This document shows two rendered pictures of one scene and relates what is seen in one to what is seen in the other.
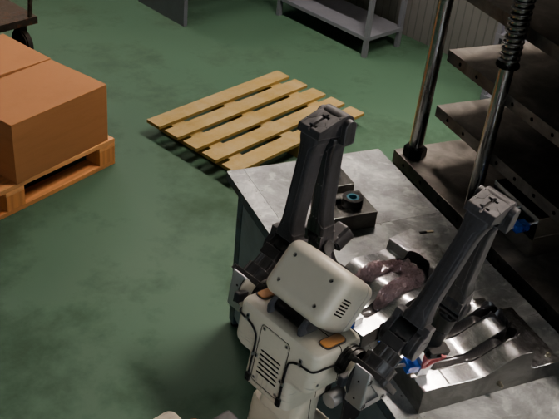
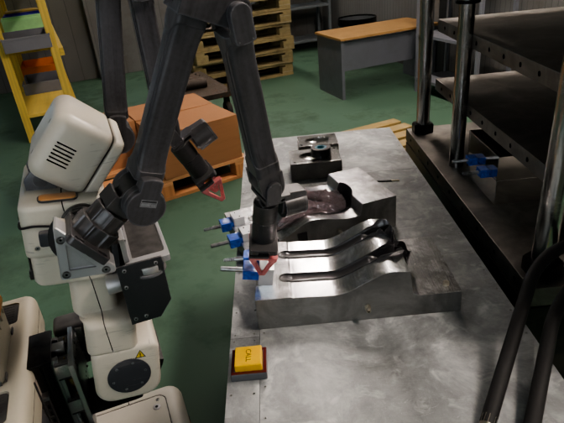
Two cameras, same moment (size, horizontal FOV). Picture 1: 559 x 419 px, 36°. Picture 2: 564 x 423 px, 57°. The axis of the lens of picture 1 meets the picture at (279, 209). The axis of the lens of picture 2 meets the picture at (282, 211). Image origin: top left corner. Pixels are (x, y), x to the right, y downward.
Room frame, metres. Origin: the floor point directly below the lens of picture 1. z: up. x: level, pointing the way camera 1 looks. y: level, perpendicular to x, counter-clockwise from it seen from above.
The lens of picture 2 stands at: (0.90, -1.00, 1.65)
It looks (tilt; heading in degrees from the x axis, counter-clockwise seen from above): 28 degrees down; 28
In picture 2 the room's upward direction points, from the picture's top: 6 degrees counter-clockwise
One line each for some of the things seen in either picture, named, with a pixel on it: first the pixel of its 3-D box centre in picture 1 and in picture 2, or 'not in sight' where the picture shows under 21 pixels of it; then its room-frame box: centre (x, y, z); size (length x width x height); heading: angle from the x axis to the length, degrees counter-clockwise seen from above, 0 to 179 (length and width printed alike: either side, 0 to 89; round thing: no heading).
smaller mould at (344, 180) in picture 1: (327, 184); (317, 146); (2.87, -0.18, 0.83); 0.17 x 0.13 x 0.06; 117
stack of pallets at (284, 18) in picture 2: not in sight; (232, 39); (7.13, 2.73, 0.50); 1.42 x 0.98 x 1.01; 138
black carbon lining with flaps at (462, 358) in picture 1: (467, 334); (343, 250); (1.97, -0.60, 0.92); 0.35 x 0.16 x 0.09; 117
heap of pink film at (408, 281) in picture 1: (390, 275); (306, 201); (2.24, -0.39, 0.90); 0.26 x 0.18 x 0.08; 134
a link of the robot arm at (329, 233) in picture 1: (326, 183); (153, 60); (1.96, -0.12, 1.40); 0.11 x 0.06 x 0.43; 47
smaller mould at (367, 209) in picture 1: (343, 212); (315, 163); (2.68, -0.24, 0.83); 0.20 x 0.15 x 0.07; 117
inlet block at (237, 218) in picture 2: not in sight; (223, 225); (2.10, -0.16, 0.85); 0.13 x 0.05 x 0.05; 134
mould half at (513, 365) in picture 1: (470, 347); (350, 268); (1.97, -0.62, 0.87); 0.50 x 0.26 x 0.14; 117
